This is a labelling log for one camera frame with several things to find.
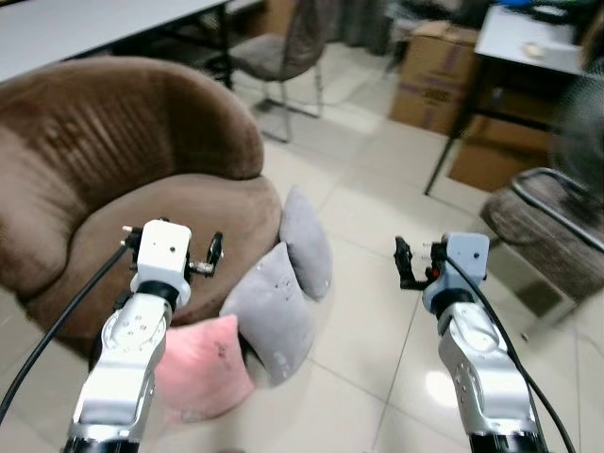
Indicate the plain cardboard box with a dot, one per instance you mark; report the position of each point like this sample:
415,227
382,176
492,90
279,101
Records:
495,156

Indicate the brown round sofa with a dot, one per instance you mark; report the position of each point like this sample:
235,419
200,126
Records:
113,142

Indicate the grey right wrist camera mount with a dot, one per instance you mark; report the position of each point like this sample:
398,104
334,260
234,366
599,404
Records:
462,260

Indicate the large white table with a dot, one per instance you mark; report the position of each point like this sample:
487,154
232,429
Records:
75,33

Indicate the grey pillow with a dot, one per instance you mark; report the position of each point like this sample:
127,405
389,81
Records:
274,316
307,245

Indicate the white desk with black legs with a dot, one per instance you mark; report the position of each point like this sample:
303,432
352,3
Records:
524,38

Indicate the small white round object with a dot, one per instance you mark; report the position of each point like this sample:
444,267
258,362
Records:
535,49

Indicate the black standing fan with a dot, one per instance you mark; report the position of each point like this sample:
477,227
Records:
583,127

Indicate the pink pillow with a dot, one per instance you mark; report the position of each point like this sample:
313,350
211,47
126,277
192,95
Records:
203,373

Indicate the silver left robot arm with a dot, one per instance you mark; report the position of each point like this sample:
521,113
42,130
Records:
118,359

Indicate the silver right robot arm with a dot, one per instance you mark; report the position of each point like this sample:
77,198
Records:
481,368

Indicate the blue object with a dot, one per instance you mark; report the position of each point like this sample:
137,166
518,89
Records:
528,4

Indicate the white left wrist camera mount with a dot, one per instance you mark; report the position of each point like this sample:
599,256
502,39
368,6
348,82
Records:
160,250

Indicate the printed cardboard box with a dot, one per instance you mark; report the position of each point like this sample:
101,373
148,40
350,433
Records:
434,80

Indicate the brown mesh chair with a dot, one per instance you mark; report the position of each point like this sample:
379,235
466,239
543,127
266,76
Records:
283,47

